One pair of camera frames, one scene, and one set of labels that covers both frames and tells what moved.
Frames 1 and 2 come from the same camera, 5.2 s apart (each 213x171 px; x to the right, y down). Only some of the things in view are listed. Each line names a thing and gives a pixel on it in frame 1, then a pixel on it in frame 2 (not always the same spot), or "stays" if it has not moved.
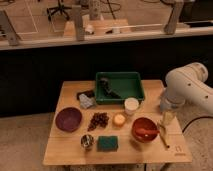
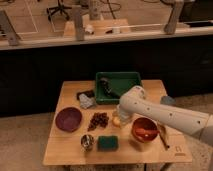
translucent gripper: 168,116 → 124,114
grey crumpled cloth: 86,101 stays
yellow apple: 119,118 stays
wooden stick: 161,135 stays
